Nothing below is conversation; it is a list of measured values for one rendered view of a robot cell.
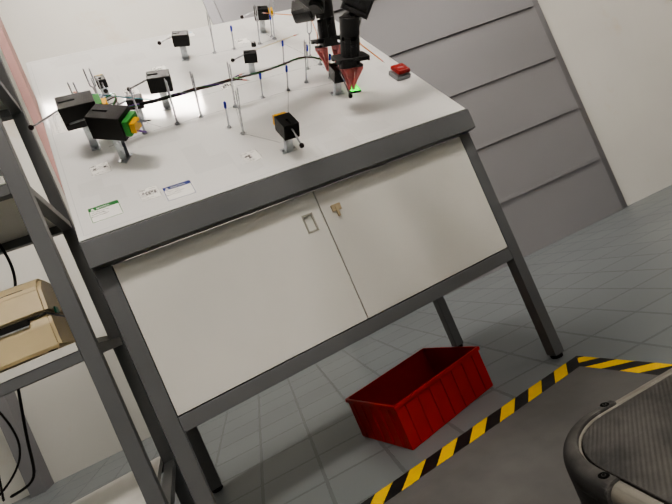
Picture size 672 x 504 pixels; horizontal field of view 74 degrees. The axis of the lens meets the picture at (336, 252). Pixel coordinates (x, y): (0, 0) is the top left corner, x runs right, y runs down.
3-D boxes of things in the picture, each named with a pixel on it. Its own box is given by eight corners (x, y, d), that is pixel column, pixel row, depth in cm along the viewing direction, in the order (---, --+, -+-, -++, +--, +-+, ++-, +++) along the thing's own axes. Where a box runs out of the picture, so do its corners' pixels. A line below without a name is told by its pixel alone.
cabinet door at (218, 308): (368, 318, 126) (312, 191, 126) (177, 416, 107) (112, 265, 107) (365, 318, 128) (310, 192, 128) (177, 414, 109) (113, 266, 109)
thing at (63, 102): (44, 152, 125) (17, 105, 114) (109, 135, 131) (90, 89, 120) (47, 165, 121) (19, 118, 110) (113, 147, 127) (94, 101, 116)
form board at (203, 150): (82, 247, 104) (78, 241, 103) (27, 67, 162) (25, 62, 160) (464, 113, 146) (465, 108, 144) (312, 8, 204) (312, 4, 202)
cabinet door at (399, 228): (509, 246, 145) (460, 135, 145) (369, 318, 126) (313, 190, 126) (504, 247, 147) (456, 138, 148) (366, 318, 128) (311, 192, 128)
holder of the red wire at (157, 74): (134, 107, 142) (122, 74, 134) (177, 101, 144) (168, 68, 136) (134, 115, 138) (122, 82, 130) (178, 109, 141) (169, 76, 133)
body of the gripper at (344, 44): (330, 61, 134) (329, 35, 130) (361, 56, 137) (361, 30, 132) (338, 67, 130) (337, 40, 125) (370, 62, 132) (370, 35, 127)
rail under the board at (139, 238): (476, 127, 144) (468, 108, 144) (90, 269, 102) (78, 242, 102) (466, 133, 149) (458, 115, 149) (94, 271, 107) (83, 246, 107)
